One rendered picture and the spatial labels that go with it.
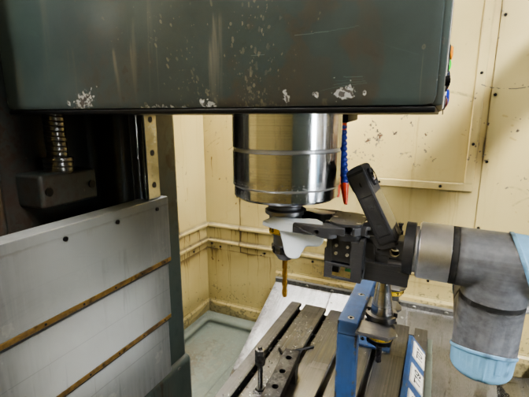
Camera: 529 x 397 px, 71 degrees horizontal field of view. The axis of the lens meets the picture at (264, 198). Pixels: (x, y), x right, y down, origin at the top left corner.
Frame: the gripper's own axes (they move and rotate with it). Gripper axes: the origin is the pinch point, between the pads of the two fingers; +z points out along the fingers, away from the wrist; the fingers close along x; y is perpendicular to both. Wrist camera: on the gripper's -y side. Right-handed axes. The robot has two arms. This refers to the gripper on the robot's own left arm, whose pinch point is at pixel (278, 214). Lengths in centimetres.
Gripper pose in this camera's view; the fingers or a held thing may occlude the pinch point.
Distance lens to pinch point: 58.1
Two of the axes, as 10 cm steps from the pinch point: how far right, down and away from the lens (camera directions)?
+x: 4.2, -1.9, 8.9
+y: -0.2, 9.7, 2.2
